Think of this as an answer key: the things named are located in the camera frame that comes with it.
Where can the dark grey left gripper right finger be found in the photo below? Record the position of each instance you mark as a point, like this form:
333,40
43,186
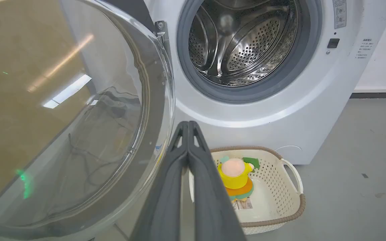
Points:
209,204

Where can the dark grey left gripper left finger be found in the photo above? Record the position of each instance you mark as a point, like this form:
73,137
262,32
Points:
166,201

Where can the round glass washing machine door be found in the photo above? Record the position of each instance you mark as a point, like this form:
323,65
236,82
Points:
69,117

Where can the white front-load washing machine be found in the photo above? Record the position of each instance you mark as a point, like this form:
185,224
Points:
280,110

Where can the metal door hinge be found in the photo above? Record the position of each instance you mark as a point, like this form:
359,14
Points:
161,33

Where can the black door latch socket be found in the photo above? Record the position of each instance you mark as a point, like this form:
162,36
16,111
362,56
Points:
333,43

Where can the yellow plush doll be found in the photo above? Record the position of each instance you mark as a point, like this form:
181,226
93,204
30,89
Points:
236,177

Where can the white perforated laundry basket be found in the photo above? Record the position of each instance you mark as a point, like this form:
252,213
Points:
273,197

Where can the stainless steel washer drum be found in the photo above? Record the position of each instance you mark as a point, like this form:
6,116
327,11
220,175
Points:
243,40

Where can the white warning label sticker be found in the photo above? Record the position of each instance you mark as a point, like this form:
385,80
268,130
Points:
339,13

